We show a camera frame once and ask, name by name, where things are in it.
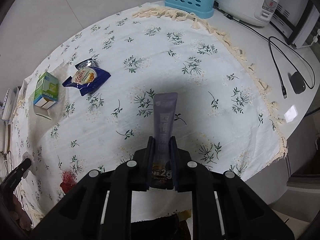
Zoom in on purple sachet packet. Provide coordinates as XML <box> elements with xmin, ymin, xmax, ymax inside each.
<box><xmin>151</xmin><ymin>92</ymin><xmax>178</xmax><ymax>190</ymax></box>

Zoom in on blue snack wrapper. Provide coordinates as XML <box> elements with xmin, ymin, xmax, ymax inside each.
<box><xmin>62</xmin><ymin>59</ymin><xmax>111</xmax><ymax>96</ymax></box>

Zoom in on person's left hand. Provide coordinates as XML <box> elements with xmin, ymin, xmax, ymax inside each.
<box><xmin>11</xmin><ymin>194</ymin><xmax>32</xmax><ymax>231</ymax></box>

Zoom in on crumpled white tissue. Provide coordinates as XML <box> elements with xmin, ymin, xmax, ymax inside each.
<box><xmin>22</xmin><ymin>152</ymin><xmax>34</xmax><ymax>168</ymax></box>

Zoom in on white floral tablecloth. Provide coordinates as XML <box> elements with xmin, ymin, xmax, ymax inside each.
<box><xmin>11</xmin><ymin>4</ymin><xmax>287</xmax><ymax>224</ymax></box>

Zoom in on blue white patterned bowl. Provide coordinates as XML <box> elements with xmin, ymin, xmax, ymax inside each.
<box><xmin>1</xmin><ymin>87</ymin><xmax>18</xmax><ymax>121</ymax></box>

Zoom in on green small carton box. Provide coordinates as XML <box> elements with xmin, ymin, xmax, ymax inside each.
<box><xmin>33</xmin><ymin>72</ymin><xmax>59</xmax><ymax>109</ymax></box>

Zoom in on black small charger puck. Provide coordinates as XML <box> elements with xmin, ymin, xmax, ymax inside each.
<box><xmin>289</xmin><ymin>72</ymin><xmax>306</xmax><ymax>94</ymax></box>

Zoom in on white toaster oven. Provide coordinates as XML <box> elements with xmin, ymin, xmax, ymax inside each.
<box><xmin>270</xmin><ymin>0</ymin><xmax>319</xmax><ymax>49</ymax></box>

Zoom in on black usb cable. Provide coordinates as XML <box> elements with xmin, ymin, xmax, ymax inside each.
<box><xmin>216</xmin><ymin>2</ymin><xmax>316</xmax><ymax>100</ymax></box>

